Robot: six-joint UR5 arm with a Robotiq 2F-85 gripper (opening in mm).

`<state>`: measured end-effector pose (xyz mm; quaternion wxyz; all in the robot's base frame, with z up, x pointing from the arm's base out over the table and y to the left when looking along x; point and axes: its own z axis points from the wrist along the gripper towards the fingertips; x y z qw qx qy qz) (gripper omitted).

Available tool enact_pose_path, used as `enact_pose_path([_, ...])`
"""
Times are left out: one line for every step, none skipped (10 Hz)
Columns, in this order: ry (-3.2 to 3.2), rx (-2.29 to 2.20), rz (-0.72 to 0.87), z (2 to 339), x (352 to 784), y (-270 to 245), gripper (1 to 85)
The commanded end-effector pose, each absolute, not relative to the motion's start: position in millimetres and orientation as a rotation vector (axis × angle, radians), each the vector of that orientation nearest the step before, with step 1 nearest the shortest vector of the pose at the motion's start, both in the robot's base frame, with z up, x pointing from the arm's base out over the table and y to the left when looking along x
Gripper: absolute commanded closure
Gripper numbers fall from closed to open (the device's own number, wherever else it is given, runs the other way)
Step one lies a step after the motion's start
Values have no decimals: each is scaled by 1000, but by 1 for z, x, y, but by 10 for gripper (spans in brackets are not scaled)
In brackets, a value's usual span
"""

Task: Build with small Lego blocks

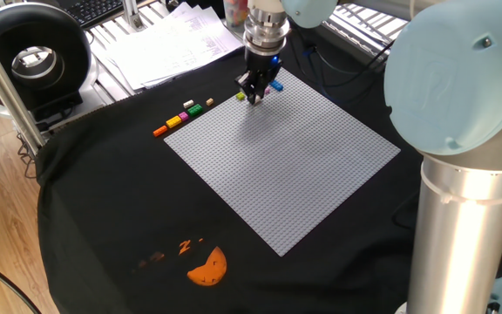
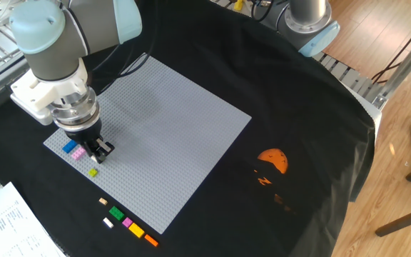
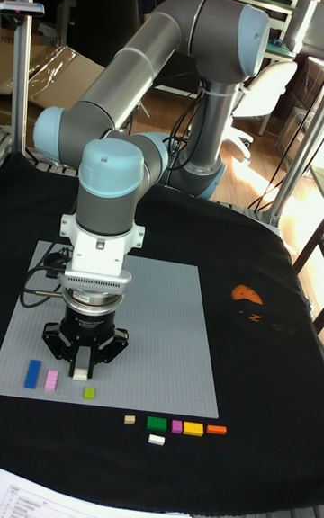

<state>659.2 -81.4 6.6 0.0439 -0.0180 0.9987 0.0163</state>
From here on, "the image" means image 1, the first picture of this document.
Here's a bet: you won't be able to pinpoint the black computer keyboard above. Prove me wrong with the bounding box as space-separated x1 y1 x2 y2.
61 0 126 28

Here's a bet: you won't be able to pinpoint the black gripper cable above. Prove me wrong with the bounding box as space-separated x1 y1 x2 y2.
289 30 396 95

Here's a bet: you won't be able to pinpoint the white printed paper sheets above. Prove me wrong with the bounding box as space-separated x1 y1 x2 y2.
89 2 244 91

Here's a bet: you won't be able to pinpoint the aluminium frame post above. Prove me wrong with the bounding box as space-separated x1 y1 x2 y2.
122 0 146 31
0 17 47 156

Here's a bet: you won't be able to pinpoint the grey Lego baseplate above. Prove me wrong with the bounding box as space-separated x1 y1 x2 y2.
163 67 402 257

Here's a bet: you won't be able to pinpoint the clear cup of Lego pieces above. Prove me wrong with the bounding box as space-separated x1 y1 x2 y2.
223 0 250 28

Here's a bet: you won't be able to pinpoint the black cloth with orange print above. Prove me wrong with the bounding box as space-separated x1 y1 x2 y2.
35 19 502 314

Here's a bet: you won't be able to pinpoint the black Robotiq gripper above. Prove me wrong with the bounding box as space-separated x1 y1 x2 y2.
234 47 284 106

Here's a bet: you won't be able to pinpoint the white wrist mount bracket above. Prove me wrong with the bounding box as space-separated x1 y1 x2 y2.
247 0 287 15

